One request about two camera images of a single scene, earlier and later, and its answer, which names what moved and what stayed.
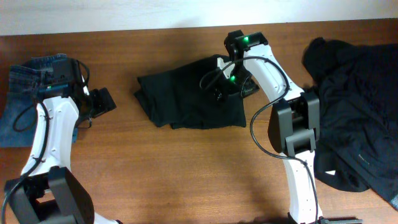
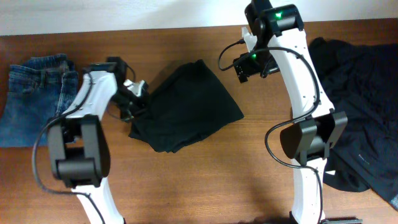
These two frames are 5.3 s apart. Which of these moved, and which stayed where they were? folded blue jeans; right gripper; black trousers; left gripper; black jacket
Moved: black trousers; left gripper; right gripper
Stayed: black jacket; folded blue jeans
